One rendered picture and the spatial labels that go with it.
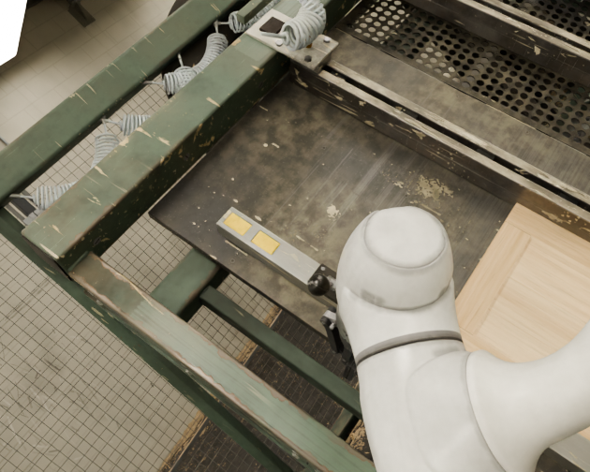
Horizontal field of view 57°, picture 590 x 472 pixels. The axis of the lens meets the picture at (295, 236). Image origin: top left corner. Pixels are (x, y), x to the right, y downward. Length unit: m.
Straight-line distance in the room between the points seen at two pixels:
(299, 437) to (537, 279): 0.55
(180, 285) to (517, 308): 0.66
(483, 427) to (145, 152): 0.86
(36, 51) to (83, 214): 5.58
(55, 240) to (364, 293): 0.71
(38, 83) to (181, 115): 5.28
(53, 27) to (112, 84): 5.14
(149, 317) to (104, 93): 0.84
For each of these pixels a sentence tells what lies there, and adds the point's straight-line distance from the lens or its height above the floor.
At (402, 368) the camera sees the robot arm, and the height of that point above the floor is 1.59.
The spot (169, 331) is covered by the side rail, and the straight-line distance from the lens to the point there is 0.99.
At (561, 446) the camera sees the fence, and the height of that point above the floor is 1.10.
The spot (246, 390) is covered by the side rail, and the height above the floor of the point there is 1.50.
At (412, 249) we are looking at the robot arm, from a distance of 0.46.
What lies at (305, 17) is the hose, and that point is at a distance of 1.20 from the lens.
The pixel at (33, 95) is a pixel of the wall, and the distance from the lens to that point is 6.34.
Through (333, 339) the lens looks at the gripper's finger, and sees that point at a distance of 0.76.
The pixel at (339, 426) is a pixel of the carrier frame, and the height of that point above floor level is 0.79.
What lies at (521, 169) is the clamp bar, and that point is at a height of 1.36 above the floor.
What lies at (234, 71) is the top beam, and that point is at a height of 1.91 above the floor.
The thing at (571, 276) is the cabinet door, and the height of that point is 1.17.
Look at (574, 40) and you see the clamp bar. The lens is 1.53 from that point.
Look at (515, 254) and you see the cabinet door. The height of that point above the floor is 1.27.
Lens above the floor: 1.83
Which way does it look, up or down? 13 degrees down
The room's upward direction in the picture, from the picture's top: 45 degrees counter-clockwise
